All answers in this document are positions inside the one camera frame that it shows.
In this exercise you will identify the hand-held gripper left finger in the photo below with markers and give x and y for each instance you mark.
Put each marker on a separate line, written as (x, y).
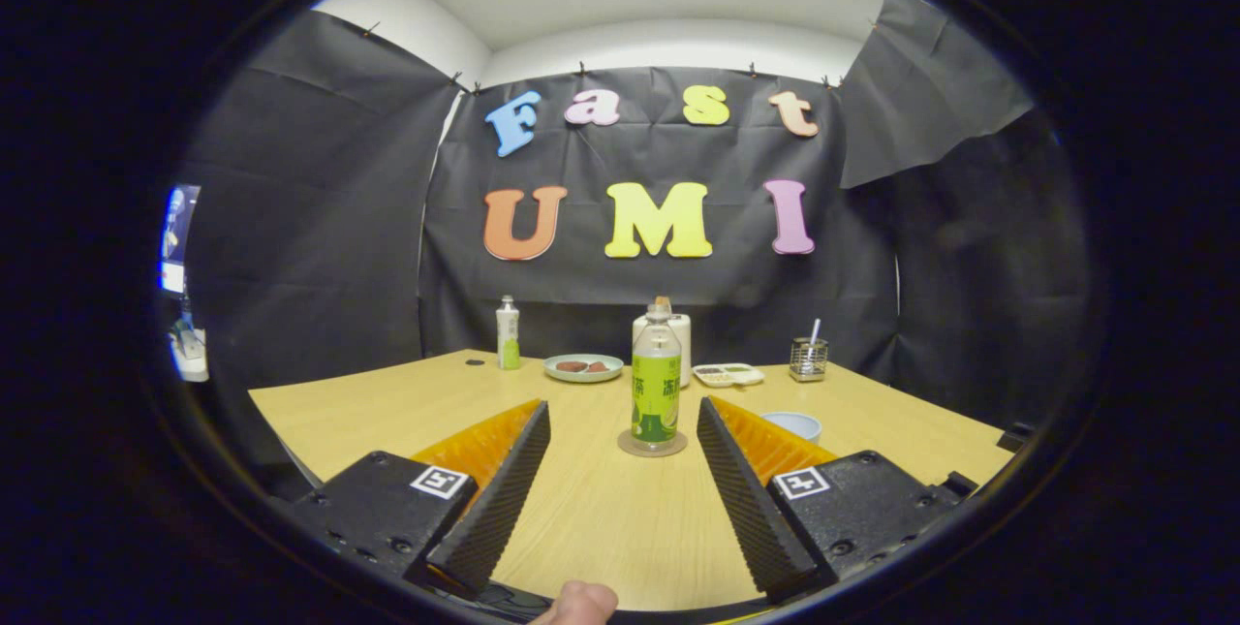
(499, 509)

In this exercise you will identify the white object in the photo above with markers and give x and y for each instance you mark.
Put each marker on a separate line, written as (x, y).
(191, 359)

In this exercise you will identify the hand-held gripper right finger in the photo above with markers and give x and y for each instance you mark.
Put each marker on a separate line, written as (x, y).
(751, 504)

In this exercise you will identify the round brown coaster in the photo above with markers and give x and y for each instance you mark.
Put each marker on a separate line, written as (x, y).
(626, 444)

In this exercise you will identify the brown food slices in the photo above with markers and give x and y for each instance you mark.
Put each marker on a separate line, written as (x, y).
(576, 367)

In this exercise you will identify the white stick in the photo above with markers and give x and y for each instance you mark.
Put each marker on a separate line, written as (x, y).
(814, 329)

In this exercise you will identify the black object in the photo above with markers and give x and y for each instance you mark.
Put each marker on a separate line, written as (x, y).
(1015, 437)

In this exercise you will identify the computer monitor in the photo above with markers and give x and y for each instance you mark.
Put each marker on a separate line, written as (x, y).
(179, 237)

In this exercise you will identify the small white green bottle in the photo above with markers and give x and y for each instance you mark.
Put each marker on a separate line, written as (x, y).
(508, 339)

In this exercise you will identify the white toaster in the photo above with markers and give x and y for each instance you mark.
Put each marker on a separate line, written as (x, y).
(685, 344)

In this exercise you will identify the white divided tray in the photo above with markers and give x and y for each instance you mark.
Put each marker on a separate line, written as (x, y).
(727, 375)

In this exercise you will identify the pale green plate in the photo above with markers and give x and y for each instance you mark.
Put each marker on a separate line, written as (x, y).
(581, 377)

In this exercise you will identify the green label juice bottle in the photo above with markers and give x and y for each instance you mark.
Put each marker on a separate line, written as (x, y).
(656, 402)

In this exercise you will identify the pale blue cup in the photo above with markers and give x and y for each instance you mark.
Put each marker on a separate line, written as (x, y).
(794, 425)

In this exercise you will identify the wooden table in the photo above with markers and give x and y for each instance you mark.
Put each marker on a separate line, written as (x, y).
(601, 528)

